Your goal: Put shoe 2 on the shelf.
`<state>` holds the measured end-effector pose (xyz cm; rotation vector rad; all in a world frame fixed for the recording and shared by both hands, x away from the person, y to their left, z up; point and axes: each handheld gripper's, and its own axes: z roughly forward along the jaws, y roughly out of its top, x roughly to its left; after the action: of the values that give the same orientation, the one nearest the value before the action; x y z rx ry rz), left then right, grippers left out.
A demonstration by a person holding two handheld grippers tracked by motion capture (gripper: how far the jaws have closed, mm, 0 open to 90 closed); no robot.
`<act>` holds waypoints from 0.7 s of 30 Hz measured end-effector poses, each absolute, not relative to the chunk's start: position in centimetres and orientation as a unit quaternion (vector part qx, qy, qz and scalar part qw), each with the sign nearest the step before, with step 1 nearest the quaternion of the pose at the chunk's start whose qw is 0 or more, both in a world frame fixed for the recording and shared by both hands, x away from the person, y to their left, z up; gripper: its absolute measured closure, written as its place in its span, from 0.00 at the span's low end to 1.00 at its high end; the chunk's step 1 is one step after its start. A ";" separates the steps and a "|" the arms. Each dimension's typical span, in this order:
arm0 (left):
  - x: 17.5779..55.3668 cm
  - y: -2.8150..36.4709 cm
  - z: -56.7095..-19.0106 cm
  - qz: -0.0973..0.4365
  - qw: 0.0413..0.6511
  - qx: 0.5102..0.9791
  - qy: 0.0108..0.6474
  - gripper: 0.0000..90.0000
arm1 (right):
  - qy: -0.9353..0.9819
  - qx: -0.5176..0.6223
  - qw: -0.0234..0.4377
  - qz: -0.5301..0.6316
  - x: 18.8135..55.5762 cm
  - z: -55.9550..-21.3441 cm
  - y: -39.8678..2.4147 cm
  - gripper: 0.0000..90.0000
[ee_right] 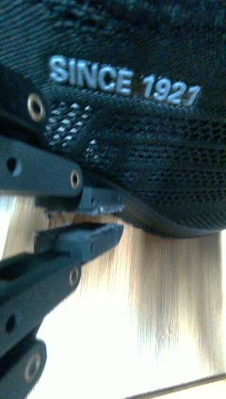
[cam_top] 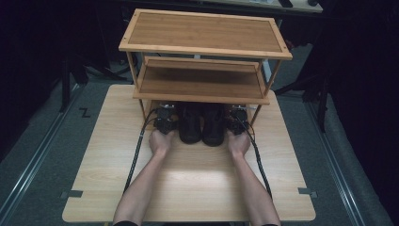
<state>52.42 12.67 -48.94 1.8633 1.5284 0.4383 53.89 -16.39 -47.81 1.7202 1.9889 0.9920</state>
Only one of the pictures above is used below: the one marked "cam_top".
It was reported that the black mesh lace-up shoe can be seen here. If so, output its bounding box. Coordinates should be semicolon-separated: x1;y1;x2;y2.
178;103;203;145
201;103;228;148

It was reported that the black metal stand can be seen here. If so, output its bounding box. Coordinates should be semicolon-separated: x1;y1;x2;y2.
58;51;90;114
275;70;332;134

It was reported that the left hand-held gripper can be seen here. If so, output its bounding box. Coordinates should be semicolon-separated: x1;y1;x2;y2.
153;104;179;136

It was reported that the wooden shoe rack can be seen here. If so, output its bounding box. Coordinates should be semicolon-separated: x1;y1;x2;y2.
118;8;294;127

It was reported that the grey table bracket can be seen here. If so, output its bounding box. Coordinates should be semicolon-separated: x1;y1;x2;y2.
59;189;85;201
296;186;318;200

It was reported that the person's right hand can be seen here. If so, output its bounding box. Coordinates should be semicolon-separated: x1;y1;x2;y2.
226;129;252;158

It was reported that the metal floor rail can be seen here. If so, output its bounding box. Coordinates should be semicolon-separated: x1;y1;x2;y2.
0;83;86;220
305;102;366;226

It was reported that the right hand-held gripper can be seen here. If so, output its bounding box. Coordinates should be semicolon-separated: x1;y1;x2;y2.
227;105;252;136

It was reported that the person's left hand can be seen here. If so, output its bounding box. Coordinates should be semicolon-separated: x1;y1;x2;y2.
148;129;177;158

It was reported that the black braided cable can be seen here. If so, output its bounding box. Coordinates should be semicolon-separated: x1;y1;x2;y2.
233;116;273;200
122;107;159;195

